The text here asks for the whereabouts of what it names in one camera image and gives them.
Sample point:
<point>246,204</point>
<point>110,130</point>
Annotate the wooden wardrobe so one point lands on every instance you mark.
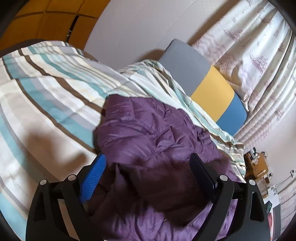
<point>68,21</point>

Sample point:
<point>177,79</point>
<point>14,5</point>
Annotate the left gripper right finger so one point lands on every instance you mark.
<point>250,221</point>

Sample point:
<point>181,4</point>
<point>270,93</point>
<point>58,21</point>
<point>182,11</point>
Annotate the wooden chair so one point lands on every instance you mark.
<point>261,183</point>

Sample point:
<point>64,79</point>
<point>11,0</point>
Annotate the striped duvet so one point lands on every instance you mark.
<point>52,98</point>

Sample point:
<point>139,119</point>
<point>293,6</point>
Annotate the pink patterned curtain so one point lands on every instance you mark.
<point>253,47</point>

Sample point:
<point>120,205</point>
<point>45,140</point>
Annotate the grey yellow blue headboard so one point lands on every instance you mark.
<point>205,85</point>

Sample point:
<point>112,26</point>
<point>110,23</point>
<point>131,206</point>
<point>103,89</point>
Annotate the striped pillow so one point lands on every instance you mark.
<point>158,83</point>

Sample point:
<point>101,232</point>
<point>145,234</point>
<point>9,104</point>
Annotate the purple quilted down jacket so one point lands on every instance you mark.
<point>148,191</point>

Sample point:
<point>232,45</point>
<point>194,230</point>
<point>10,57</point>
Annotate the wooden desk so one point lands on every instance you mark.
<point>256,164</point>

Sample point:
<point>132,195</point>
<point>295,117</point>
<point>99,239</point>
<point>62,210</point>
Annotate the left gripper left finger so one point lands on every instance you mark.
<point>45,221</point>

